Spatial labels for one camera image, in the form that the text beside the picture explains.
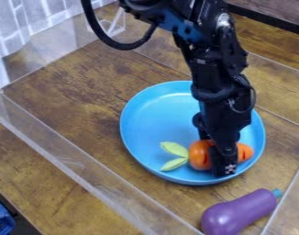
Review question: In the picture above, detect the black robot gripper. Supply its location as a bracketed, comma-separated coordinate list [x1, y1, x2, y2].
[190, 74, 256, 177]

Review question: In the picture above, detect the orange toy carrot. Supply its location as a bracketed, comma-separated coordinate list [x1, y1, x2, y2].
[157, 139, 254, 173]

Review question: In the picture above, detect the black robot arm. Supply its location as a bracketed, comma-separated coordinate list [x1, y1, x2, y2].
[118, 0, 256, 176]

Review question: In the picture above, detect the blue plastic plate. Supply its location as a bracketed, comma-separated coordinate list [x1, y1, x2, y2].
[118, 80, 266, 186]

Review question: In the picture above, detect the purple toy eggplant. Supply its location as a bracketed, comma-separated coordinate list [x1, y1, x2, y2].
[201, 188, 281, 235]

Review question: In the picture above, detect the blue object at corner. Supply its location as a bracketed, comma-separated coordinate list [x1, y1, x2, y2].
[0, 203, 15, 235]

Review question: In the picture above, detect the white grid curtain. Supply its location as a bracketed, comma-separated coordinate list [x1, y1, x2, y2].
[0, 0, 116, 90]

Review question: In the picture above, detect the black corrugated cable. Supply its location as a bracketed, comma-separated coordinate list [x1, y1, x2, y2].
[80, 0, 157, 51]

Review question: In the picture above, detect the clear acrylic enclosure wall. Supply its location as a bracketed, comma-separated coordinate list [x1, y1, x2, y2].
[0, 3, 299, 235]

